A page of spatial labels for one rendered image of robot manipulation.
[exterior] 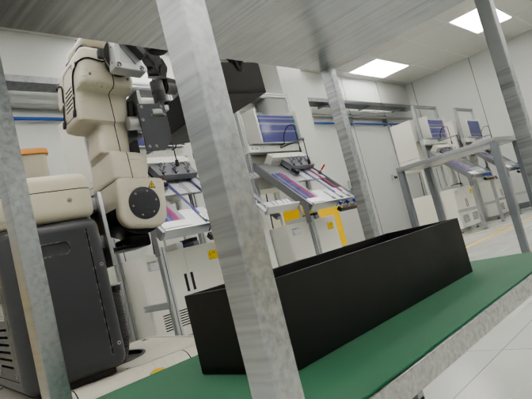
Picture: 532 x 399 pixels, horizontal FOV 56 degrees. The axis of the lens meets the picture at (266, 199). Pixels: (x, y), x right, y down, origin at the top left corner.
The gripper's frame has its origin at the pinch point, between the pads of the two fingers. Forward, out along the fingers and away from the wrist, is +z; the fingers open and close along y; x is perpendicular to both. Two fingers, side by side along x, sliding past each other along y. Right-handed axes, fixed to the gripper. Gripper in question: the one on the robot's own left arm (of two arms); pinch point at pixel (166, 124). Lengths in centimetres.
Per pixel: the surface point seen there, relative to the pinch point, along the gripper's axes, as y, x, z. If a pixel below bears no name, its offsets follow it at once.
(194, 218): 94, -56, 35
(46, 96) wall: 286, -45, -123
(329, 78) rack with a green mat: -98, 4, 20
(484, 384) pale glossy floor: -105, -14, 110
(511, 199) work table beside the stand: -36, -197, 74
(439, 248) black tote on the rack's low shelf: -130, 25, 67
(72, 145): 164, -16, -40
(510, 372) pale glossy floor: -108, -24, 110
